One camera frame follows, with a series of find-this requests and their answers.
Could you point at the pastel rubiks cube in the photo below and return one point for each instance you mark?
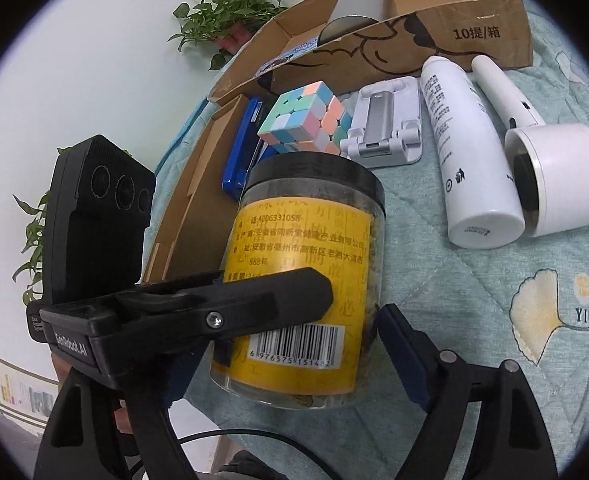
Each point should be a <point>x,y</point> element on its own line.
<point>307,119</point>

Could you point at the picture book in box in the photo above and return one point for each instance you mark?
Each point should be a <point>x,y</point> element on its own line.
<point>289,55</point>

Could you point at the white lint remover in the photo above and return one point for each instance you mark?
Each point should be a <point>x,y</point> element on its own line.
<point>549,162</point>

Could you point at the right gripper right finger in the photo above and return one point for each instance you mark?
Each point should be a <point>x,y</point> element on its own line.
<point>511,440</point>

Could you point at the person left hand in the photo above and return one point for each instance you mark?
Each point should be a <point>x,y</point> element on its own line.
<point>127,441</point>

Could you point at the grey cylinder speaker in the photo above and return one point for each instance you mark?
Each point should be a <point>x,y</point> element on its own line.
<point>350,15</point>

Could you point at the white folding phone stand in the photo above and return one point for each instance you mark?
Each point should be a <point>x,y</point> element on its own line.
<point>386,125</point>

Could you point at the white spray bottle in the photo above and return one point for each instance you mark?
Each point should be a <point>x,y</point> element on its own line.
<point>482,205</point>

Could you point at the brown cardboard box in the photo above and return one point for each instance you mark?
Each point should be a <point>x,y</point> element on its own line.
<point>190,209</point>

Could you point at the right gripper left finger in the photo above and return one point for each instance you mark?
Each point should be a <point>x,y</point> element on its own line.
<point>93,430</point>

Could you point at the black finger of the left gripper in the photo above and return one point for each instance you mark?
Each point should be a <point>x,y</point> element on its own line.
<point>270,302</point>

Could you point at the yellow label clear jar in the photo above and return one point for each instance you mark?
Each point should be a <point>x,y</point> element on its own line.
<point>309,235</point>

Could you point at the potted green plant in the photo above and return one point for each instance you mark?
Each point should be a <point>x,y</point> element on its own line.
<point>228,24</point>

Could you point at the blue stapler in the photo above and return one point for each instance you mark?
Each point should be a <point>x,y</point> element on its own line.
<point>247,150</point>

